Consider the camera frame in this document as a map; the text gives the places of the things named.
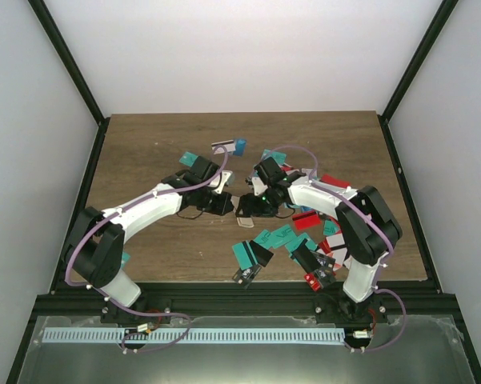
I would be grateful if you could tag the teal card front left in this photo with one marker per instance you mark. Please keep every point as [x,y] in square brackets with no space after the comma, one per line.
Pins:
[125,259]

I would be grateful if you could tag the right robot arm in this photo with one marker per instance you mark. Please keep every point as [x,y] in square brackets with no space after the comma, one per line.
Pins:
[370,230]

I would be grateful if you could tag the blue card top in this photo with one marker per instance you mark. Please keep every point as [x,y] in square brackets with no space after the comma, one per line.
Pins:
[239,146]

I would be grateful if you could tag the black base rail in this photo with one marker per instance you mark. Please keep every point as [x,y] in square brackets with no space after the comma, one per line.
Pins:
[200,299]

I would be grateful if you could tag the black card right pile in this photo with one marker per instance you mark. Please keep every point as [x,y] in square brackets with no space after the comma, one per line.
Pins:
[312,261]

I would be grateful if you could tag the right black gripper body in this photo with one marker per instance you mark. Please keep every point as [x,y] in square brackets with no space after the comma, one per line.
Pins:
[266,207]

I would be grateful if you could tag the beige leather card holder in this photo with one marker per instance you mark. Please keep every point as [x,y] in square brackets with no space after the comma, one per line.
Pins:
[242,222]

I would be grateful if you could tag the red card magnetic stripe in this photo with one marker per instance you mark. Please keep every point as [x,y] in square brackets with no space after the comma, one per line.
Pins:
[306,220]

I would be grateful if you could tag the black card front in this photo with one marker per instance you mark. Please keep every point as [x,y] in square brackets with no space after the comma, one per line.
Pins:
[245,277]

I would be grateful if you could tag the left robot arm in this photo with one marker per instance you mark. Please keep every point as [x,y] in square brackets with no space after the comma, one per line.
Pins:
[94,248]

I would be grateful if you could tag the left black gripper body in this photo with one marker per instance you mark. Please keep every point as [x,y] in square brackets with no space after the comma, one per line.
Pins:
[213,206]

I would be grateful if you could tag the teal card far left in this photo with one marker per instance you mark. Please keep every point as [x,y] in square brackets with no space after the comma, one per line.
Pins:
[188,159]

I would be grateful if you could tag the white card magnetic stripe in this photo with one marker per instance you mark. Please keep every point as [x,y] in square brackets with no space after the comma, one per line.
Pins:
[223,147]

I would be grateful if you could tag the teal VIP card top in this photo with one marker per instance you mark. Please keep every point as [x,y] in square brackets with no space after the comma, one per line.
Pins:
[279,157]

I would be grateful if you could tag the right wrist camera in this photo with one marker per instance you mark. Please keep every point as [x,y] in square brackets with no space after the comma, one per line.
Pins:
[257,185]

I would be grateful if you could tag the teal VIP card centre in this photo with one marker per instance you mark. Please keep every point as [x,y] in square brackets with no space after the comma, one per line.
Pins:
[282,236]

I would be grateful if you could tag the black striped card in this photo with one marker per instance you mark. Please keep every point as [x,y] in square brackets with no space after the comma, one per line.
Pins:
[263,255]

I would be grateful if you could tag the teal vip card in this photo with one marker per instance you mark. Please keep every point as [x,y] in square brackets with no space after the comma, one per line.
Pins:
[282,236]
[279,157]

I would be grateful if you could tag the light blue slotted strip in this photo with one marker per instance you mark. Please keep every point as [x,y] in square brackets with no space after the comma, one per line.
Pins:
[229,336]

